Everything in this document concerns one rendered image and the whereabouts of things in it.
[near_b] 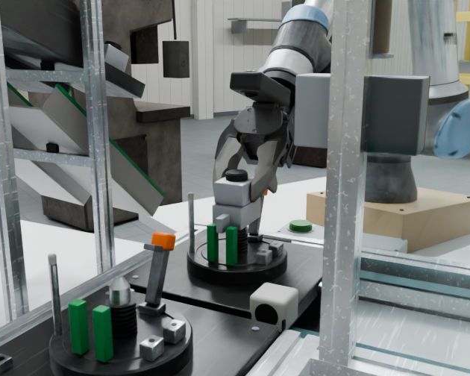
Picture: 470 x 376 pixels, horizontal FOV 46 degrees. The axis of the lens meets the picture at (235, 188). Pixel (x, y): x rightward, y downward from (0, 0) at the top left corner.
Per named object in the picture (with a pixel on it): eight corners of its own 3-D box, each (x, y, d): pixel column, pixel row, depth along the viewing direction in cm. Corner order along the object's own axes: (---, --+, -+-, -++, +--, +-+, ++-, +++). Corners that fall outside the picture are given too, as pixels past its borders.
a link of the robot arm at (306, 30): (342, 30, 92) (313, -8, 88) (326, 79, 87) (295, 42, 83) (305, 44, 98) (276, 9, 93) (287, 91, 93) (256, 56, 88)
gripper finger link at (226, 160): (227, 214, 79) (259, 164, 83) (213, 192, 75) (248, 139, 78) (210, 207, 81) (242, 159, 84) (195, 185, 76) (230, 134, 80)
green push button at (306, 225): (293, 228, 99) (294, 218, 99) (315, 232, 97) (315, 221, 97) (285, 235, 96) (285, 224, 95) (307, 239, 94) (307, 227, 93)
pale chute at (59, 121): (101, 204, 101) (114, 184, 103) (153, 217, 94) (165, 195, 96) (-14, 103, 81) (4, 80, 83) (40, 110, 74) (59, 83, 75)
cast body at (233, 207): (233, 212, 80) (233, 165, 78) (261, 216, 78) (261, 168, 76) (204, 230, 73) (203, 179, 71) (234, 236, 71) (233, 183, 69)
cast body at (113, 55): (106, 92, 92) (118, 53, 92) (124, 94, 89) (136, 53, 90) (66, 72, 85) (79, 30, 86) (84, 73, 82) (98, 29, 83)
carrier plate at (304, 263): (205, 239, 94) (205, 227, 94) (344, 263, 84) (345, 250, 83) (114, 294, 73) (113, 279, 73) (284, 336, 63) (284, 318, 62)
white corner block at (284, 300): (263, 311, 69) (264, 280, 68) (298, 318, 67) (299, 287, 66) (248, 327, 65) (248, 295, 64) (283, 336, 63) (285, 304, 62)
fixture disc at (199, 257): (217, 242, 87) (216, 229, 87) (301, 257, 81) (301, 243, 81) (167, 273, 75) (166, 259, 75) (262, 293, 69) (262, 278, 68)
